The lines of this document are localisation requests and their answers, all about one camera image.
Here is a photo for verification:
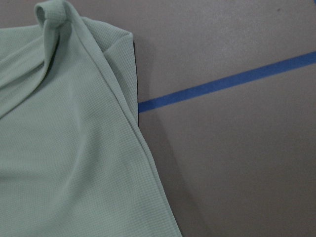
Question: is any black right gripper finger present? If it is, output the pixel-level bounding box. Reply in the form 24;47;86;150
133;40;139;126

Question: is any olive green long-sleeve shirt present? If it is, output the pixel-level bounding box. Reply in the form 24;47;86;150
0;0;181;237

